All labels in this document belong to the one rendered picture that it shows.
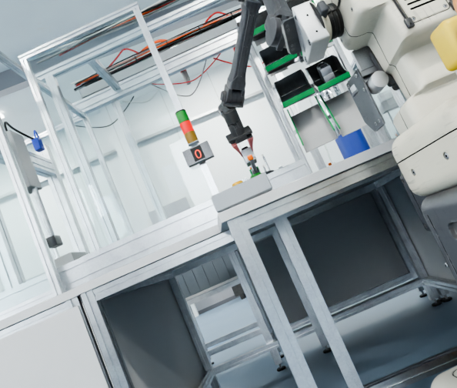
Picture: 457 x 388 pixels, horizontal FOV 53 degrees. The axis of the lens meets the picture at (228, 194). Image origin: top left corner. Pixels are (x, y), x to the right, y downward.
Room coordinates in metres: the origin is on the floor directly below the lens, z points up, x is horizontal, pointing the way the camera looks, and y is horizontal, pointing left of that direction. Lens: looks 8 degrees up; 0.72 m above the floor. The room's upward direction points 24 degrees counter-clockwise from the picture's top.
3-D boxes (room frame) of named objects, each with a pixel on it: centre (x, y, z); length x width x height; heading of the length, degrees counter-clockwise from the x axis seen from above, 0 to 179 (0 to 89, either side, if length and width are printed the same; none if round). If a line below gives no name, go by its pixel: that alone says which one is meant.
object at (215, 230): (2.27, -0.15, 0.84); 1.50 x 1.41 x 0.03; 88
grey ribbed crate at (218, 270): (3.90, 0.42, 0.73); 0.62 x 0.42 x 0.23; 88
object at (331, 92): (2.61, -0.76, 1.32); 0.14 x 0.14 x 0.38
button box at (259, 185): (1.62, -0.04, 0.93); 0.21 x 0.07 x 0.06; 88
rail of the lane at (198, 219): (1.68, 0.14, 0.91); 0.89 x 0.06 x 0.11; 88
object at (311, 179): (1.65, -0.37, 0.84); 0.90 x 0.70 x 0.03; 95
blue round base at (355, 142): (2.61, -0.76, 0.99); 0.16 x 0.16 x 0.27
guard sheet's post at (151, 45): (1.98, 0.05, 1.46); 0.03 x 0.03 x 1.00; 88
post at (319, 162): (2.90, -0.61, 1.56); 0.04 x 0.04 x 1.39; 88
